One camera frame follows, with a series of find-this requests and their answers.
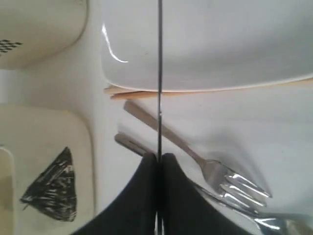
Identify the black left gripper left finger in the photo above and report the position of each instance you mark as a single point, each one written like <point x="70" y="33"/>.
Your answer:
<point x="133" y="211"/>

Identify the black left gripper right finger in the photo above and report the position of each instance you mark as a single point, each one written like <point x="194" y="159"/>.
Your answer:
<point x="184" y="210"/>

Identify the steel fork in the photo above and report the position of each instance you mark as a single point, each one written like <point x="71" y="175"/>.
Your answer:
<point x="233" y="187"/>

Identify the wooden chopstick left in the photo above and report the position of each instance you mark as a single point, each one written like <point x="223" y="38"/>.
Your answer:
<point x="111" y="90"/>

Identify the wooden chopstick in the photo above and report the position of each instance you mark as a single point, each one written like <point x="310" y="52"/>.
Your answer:
<point x="133" y="95"/>
<point x="111" y="90"/>

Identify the cream bin with triangle mark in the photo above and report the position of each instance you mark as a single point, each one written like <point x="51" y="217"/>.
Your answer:
<point x="46" y="178"/>

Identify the wooden chopstick right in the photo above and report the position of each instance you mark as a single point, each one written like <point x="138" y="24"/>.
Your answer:
<point x="133" y="95"/>

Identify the white square plate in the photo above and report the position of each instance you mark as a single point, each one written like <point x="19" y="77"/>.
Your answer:
<point x="207" y="44"/>

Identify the cream bin with square mark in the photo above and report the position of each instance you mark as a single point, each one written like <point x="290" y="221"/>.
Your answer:
<point x="31" y="30"/>

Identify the steel table knife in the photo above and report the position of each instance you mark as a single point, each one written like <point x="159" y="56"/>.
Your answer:
<point x="160" y="79"/>

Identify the steel spoon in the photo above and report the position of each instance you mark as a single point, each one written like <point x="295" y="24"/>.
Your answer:
<point x="266" y="225"/>

